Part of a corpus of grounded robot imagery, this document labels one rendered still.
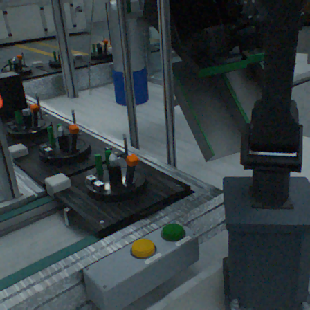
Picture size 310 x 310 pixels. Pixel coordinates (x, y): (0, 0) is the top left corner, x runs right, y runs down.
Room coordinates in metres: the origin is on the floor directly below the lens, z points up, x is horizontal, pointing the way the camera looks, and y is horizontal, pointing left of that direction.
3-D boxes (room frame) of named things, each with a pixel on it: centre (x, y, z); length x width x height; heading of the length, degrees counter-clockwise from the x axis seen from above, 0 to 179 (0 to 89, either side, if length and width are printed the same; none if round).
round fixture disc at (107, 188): (0.79, 0.09, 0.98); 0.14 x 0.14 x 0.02
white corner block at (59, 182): (0.81, 0.23, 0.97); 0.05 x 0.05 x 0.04; 37
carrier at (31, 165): (1.00, 0.25, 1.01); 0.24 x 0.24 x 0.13; 37
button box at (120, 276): (0.57, 0.03, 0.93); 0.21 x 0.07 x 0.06; 127
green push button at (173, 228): (0.61, -0.02, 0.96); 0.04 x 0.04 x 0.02
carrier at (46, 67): (2.18, 0.47, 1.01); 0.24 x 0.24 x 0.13; 37
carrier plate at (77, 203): (0.79, 0.09, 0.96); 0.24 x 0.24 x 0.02; 37
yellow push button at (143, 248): (0.57, 0.03, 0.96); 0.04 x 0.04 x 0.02
